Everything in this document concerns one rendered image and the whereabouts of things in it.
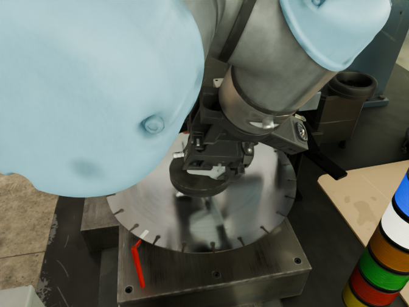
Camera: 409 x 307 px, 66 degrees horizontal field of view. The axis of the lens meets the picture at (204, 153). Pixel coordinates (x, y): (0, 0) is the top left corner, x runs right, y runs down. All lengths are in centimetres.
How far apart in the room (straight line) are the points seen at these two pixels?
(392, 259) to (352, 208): 50
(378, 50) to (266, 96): 96
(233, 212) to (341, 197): 41
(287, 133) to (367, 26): 21
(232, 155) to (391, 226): 17
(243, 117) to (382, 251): 17
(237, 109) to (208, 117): 4
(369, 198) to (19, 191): 182
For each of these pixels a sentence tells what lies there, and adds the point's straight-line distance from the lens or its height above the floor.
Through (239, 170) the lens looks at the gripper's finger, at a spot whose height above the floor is 106.
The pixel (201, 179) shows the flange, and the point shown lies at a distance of 53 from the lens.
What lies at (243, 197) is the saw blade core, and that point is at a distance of 52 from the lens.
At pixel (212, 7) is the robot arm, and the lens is 17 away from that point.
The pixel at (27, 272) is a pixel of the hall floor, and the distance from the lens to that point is 174.
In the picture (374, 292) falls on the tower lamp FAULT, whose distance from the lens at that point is 38.
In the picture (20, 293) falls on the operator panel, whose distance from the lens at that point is 55.
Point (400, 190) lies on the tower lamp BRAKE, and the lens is 30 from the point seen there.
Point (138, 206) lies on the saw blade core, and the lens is 51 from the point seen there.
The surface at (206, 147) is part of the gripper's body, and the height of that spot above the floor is 110.
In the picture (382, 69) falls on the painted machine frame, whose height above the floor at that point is 88.
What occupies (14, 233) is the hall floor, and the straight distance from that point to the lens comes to 192.
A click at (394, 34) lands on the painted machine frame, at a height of 99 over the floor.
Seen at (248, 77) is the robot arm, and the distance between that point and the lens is 26.
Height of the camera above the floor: 133
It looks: 39 degrees down
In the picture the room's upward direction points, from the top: straight up
